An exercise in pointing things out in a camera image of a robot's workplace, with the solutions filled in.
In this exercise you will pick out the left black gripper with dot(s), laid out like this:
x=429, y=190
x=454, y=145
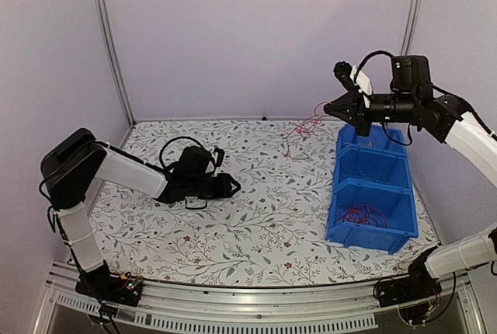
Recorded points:
x=224, y=188

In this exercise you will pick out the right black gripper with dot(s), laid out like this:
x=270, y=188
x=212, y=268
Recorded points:
x=351, y=107

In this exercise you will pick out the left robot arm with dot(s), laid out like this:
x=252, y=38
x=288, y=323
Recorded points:
x=70, y=168

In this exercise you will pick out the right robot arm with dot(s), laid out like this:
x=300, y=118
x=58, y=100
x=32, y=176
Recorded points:
x=450, y=119

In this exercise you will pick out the floral table mat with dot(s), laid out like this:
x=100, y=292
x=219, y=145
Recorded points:
x=271, y=233

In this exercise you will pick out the blue three-compartment bin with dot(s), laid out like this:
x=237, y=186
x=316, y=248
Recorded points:
x=373, y=205

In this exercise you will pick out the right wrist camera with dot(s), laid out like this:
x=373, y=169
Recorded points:
x=352, y=79

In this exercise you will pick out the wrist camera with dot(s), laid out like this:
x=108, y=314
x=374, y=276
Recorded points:
x=352, y=79
x=217, y=159

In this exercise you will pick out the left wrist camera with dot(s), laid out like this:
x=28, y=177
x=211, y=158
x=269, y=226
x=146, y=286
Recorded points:
x=217, y=159

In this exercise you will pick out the right aluminium frame post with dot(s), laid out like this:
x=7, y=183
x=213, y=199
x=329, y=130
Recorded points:
x=414, y=7

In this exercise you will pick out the aluminium frame post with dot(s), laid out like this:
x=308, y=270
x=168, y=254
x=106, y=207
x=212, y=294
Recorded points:
x=114, y=64
x=414, y=7

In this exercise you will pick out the aluminium front rail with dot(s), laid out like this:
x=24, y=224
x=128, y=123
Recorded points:
x=181, y=308

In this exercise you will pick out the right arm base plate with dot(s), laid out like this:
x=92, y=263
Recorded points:
x=390, y=291

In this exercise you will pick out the left aluminium frame post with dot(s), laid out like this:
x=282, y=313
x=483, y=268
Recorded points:
x=114, y=64

